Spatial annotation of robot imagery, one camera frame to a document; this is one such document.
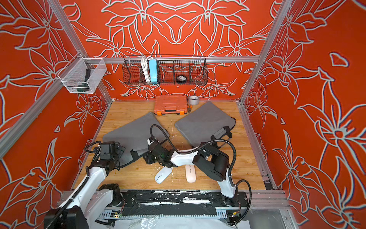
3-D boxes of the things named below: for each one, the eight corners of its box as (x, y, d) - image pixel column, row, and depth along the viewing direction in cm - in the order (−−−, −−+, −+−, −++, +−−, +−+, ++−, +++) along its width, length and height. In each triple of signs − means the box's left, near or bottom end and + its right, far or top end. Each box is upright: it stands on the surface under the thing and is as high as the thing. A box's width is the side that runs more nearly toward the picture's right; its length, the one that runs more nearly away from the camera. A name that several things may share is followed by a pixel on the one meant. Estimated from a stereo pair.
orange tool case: (153, 115, 112) (152, 111, 108) (156, 99, 124) (155, 95, 120) (187, 115, 112) (187, 111, 108) (187, 99, 124) (187, 95, 120)
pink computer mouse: (185, 182, 80) (185, 181, 78) (185, 166, 86) (185, 164, 84) (195, 182, 80) (196, 181, 78) (194, 166, 86) (195, 164, 84)
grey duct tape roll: (189, 105, 119) (189, 101, 116) (188, 98, 124) (188, 95, 121) (199, 105, 119) (199, 101, 116) (198, 98, 124) (199, 95, 121)
